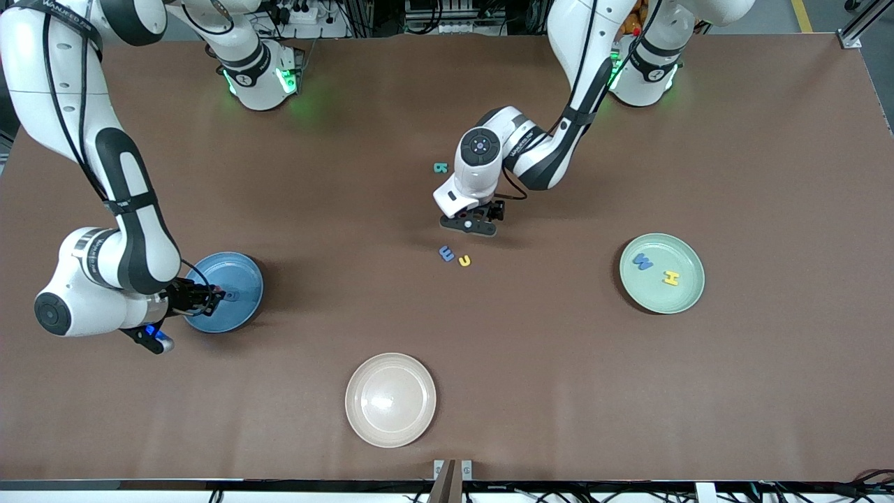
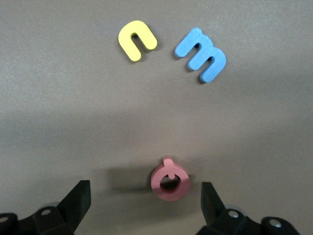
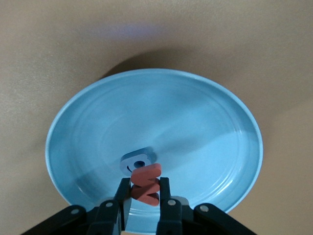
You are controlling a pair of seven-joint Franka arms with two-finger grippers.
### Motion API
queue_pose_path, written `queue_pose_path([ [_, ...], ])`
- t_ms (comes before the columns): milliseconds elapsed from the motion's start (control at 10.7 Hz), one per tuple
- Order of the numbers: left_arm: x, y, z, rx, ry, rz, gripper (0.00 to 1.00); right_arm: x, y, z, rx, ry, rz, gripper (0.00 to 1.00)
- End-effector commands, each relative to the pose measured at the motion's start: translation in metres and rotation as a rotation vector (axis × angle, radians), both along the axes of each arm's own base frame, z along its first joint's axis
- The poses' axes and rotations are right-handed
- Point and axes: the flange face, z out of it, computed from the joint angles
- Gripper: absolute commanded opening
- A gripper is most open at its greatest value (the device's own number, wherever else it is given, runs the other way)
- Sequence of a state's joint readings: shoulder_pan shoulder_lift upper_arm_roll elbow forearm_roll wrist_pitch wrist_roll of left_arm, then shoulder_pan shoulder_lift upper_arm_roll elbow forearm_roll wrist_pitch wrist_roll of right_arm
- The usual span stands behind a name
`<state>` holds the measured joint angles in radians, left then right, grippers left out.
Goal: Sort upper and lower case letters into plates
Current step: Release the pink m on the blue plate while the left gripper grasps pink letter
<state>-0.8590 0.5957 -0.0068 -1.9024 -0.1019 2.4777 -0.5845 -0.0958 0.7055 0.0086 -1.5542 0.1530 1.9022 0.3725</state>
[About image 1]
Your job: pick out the orange packets pile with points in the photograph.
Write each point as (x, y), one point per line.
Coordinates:
(631, 24)

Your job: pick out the light green plate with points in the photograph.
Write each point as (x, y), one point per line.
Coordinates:
(662, 293)

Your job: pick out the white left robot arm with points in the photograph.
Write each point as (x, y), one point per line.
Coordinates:
(580, 42)

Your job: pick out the large blue foam letter M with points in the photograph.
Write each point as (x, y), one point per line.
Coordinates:
(642, 263)

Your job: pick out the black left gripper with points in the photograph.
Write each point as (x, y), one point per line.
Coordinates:
(494, 209)

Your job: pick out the table edge rail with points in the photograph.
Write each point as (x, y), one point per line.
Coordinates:
(209, 484)

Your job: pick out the silver metal bracket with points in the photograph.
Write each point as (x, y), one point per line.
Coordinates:
(438, 469)
(466, 469)

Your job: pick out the aluminium frame post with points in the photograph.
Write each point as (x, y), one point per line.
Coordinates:
(862, 21)

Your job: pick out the white power strip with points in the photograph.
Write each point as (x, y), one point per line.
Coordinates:
(293, 14)

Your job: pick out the blue plate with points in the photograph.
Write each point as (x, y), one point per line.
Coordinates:
(244, 307)

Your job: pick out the yellow foam letter H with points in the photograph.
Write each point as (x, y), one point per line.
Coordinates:
(670, 278)

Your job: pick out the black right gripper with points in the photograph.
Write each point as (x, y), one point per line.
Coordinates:
(187, 296)

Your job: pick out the beige plate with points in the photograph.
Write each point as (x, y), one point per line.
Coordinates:
(390, 399)

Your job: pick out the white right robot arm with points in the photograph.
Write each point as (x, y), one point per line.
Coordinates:
(133, 209)

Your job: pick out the small blue foam letter m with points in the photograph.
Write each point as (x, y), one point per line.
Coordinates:
(446, 253)

